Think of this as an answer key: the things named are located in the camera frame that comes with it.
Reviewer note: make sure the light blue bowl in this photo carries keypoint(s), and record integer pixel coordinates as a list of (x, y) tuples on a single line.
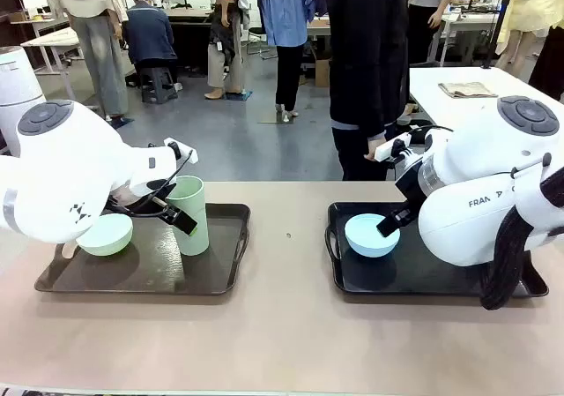
[(365, 246)]

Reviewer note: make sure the black tripod pole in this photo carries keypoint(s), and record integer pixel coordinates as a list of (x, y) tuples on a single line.
[(500, 21)]

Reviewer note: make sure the white desk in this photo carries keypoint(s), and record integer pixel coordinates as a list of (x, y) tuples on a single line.
[(53, 39)]

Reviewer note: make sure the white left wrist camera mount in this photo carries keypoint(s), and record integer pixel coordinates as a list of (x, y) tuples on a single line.
[(189, 154)]

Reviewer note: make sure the mannequin with grey trousers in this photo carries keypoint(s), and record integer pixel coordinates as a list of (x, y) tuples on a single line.
[(97, 61)]

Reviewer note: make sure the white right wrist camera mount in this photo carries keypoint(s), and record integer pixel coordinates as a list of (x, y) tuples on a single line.
[(390, 148)]

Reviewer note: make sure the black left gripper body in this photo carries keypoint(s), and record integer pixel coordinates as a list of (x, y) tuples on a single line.
[(125, 202)]

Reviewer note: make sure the black serving tray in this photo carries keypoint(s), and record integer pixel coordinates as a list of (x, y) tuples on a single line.
[(374, 277)]

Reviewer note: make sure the white workbench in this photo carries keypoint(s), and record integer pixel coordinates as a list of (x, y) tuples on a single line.
[(467, 19)]

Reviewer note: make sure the mannequin with red top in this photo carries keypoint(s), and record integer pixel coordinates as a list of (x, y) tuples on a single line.
[(224, 56)]

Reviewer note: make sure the light green tall cup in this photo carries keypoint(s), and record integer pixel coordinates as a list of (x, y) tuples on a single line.
[(196, 241)]

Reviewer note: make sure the person's right hand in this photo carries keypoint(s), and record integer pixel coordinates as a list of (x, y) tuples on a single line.
[(373, 145)]

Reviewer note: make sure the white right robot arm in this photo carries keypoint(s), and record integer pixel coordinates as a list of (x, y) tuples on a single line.
[(476, 171)]

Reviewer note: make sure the figure in blue shirt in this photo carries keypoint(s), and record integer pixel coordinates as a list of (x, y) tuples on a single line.
[(282, 17)]

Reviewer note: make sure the dark brown serving tray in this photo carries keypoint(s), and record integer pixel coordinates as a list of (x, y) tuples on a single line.
[(154, 272)]

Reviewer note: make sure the seated person in blue jacket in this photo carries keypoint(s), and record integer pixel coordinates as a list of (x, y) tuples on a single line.
[(150, 34)]

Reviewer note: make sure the dark hanging garment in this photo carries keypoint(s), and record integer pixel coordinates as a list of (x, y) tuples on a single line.
[(551, 69)]

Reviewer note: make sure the grey plastic stool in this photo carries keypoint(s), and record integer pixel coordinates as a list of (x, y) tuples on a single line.
[(156, 83)]

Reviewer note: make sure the beige cloth mat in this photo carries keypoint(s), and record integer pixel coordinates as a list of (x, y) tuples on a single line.
[(467, 89)]

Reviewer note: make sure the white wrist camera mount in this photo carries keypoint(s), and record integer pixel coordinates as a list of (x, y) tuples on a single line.
[(390, 148), (189, 154)]

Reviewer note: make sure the person in black jacket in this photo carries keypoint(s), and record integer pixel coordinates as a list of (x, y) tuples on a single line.
[(365, 61)]

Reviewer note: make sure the white side table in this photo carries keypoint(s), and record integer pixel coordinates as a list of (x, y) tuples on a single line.
[(429, 100)]

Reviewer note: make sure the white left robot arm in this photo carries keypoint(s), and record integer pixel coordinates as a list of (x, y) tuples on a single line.
[(66, 171)]

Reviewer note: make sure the white air purifier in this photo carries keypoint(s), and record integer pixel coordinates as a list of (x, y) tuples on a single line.
[(17, 87)]

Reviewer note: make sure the cardboard box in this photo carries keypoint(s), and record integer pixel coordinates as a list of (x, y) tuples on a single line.
[(322, 74)]

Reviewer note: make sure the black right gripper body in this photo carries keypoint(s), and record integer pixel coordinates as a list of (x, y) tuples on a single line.
[(410, 180)]

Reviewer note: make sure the person in grey shirt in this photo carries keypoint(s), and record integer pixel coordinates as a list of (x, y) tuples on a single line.
[(425, 25)]

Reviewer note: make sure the blue floor mat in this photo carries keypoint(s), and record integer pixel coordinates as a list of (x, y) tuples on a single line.
[(121, 121)]

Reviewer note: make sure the light green bowl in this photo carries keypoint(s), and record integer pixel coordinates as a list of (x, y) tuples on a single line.
[(110, 237)]

